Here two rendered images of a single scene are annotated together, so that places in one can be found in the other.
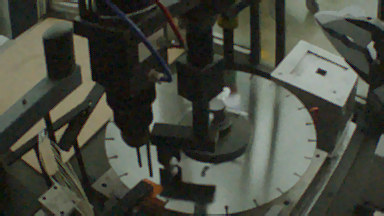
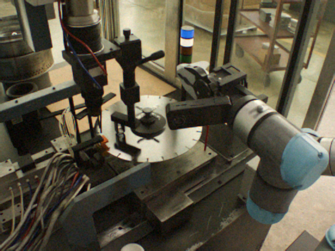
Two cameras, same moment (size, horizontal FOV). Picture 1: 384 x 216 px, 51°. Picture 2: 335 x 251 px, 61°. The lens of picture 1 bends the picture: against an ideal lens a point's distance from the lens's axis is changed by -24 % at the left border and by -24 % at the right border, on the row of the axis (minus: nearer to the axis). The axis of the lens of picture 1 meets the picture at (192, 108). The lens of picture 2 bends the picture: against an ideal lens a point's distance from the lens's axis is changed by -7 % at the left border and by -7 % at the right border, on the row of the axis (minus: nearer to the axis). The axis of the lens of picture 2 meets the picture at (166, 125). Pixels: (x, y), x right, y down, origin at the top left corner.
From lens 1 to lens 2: 31 cm
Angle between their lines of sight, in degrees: 12
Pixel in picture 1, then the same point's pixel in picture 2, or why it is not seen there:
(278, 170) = (167, 148)
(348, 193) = (234, 186)
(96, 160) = not seen: hidden behind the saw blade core
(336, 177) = (228, 173)
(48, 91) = (70, 86)
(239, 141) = (155, 129)
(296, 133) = (188, 134)
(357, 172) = not seen: hidden behind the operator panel
